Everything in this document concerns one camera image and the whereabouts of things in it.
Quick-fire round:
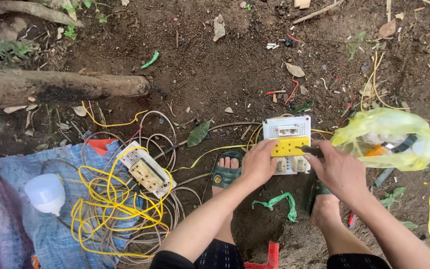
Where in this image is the large green leaf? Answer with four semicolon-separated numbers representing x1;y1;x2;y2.
187;120;212;148

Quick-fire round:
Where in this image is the yellow plastic bag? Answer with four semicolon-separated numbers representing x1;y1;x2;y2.
330;108;430;172

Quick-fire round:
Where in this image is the white electrical switch board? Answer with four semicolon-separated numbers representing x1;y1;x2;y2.
262;115;312;175

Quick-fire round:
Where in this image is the tangled yellow wire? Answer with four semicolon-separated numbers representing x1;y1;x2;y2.
70;146;174;258

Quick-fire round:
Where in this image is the person's right hand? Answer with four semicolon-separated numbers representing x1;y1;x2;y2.
304;140;368;205

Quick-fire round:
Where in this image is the person's left hand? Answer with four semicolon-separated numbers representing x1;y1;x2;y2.
240;139;280;187

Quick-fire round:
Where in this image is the yellow socket plate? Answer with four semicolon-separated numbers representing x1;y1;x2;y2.
270;136;311;157

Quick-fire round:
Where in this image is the green plastic scrap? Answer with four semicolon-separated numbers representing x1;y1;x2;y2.
252;192;298;222

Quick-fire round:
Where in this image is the white board with beige socket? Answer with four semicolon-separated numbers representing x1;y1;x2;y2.
116;140;177;199

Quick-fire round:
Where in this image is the orange paper piece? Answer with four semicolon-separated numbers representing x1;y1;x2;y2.
84;138;118;156

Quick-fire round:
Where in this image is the small green plastic strip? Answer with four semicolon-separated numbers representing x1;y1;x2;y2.
140;51;160;70

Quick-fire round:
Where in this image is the red wire scrap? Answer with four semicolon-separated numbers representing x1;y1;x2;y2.
266;76;300;107

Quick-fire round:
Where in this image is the dark handled screwdriver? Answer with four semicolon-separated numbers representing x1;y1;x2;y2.
296;145;324;158

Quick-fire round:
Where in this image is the green sandal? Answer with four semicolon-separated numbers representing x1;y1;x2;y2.
305;176;333;216
211;151;244;190

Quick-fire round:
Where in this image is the wooden log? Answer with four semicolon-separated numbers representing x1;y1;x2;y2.
0;69;151;110

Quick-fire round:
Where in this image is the coiled beige cable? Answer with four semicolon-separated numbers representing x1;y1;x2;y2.
40;111;212;265

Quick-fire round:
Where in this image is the white light bulb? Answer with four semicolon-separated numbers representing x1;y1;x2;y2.
24;173;66;217

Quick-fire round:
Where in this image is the red plastic piece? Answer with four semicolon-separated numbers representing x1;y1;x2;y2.
244;241;280;269

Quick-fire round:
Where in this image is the blue woven sack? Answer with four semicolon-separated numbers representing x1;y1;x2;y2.
0;140;145;269

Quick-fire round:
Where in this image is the thin wooden branch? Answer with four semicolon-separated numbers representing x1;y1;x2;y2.
0;0;86;28

